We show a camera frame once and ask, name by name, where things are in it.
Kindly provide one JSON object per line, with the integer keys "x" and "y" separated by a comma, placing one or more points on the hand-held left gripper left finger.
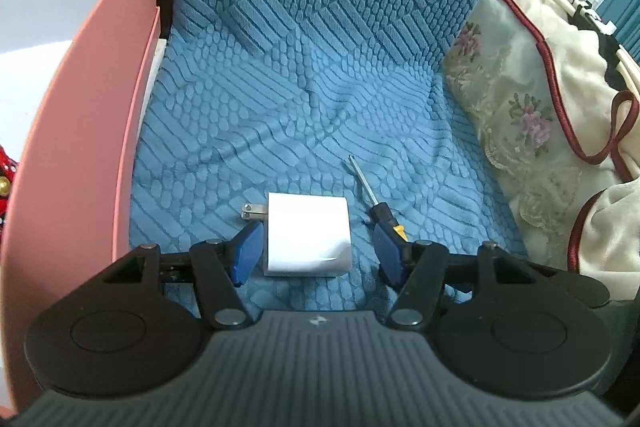
{"x": 245, "y": 252}

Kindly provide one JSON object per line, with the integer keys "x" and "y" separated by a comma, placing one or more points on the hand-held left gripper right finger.
{"x": 387, "y": 252}

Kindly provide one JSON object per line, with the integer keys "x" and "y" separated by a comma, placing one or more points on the white charger plug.
{"x": 307, "y": 232}

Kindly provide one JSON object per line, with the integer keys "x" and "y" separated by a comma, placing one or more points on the pink cardboard box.
{"x": 80, "y": 132}

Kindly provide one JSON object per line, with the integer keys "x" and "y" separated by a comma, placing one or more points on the black and red toy figure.
{"x": 6, "y": 187}

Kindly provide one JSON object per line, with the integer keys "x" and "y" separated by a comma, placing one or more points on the black and yellow screwdriver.
{"x": 382, "y": 214}

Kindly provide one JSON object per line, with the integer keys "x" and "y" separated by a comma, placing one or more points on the blue textured chair cover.
{"x": 310, "y": 82}

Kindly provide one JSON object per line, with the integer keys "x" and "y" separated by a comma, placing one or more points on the floral lace cushion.
{"x": 515, "y": 122}

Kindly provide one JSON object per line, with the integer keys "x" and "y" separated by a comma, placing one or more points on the cream floral cushion red trim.
{"x": 590, "y": 77}

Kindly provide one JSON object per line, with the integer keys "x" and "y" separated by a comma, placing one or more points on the black garment with white print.
{"x": 610, "y": 52}

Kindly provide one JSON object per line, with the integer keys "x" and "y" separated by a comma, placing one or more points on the teal curtain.
{"x": 625, "y": 7}

